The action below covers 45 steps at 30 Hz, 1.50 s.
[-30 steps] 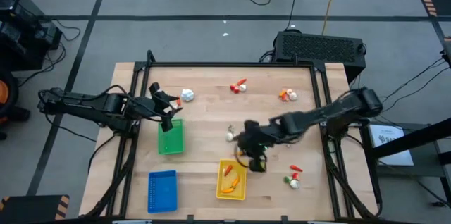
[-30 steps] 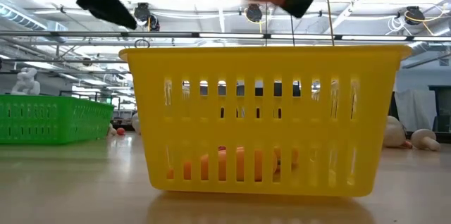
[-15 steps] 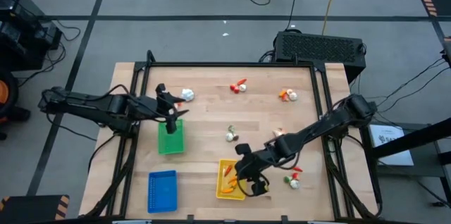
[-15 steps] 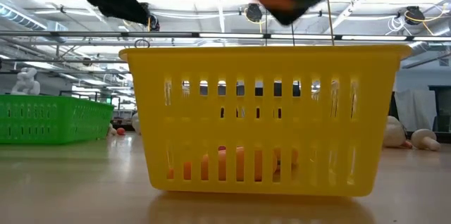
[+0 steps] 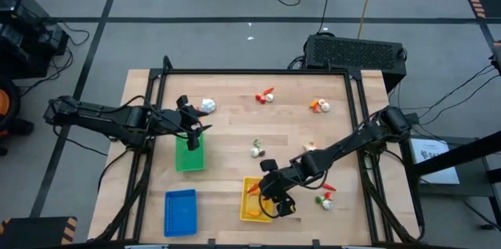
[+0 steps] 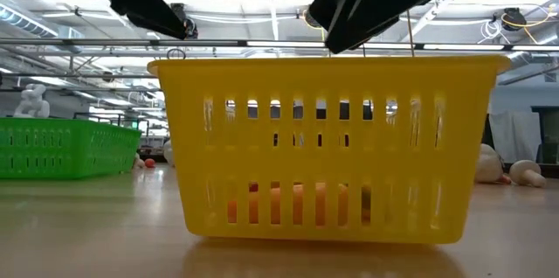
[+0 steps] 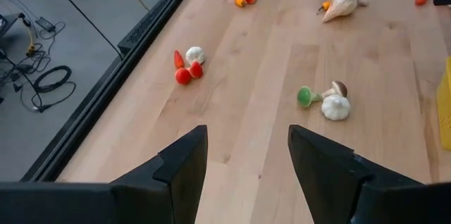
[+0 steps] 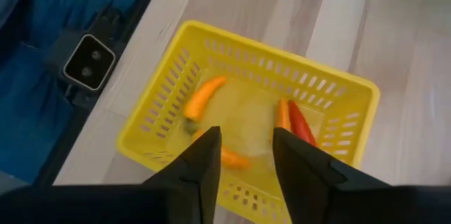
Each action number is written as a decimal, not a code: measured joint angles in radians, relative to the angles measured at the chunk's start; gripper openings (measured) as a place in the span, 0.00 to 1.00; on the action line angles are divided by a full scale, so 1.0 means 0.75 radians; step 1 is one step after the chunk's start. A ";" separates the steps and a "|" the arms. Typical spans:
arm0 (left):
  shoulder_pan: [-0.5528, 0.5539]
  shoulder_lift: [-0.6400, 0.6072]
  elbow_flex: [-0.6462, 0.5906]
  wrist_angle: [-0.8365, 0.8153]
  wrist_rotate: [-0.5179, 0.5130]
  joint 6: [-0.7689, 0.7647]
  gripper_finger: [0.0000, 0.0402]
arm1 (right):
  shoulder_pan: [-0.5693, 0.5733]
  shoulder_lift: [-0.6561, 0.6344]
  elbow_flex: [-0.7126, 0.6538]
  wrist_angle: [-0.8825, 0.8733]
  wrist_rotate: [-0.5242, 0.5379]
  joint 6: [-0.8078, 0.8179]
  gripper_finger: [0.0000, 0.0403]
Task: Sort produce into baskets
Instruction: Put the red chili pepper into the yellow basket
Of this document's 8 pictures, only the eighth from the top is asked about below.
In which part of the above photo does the orange toy pepper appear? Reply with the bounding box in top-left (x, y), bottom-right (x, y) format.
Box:
top-left (183, 75), bottom-right (228, 122)
top-left (274, 99), bottom-right (292, 132)
top-left (192, 128), bottom-right (252, 170)

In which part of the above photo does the grey table-level camera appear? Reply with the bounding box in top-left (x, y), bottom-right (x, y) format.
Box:
top-left (62, 33), bottom-right (116, 92)

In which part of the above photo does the yellow plastic basket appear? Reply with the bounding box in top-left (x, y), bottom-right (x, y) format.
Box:
top-left (116, 19), bottom-right (381, 224)

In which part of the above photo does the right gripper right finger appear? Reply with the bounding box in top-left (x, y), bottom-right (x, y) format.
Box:
top-left (273, 127), bottom-right (392, 224)

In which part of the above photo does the red toy pepper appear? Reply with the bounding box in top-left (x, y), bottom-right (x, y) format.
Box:
top-left (288, 99), bottom-right (319, 147)

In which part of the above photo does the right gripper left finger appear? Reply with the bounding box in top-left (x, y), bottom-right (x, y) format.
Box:
top-left (142, 126), bottom-right (222, 224)

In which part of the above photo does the blue fabric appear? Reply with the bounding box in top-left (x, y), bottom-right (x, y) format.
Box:
top-left (0, 0), bottom-right (145, 185)

